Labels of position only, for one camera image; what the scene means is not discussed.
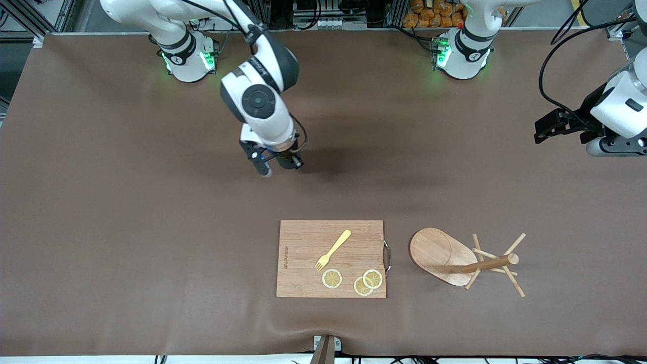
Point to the pile of orange bread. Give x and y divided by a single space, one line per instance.
429 17

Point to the yellow plastic fork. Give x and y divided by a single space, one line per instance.
336 247

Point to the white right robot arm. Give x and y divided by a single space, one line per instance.
258 101

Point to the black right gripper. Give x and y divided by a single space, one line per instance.
288 159

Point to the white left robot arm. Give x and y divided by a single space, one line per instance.
462 60

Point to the aluminium frame profile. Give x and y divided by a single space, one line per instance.
619 28
30 17

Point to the white power strip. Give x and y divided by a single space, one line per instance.
222 15

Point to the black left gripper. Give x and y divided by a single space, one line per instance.
583 120

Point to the brown table cover mat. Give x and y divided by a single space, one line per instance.
151 278

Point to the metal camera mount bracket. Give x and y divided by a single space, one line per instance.
323 351

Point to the lemon slice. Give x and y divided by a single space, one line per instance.
332 278
360 289
373 278

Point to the wooden mug tree rack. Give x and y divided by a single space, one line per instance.
429 253

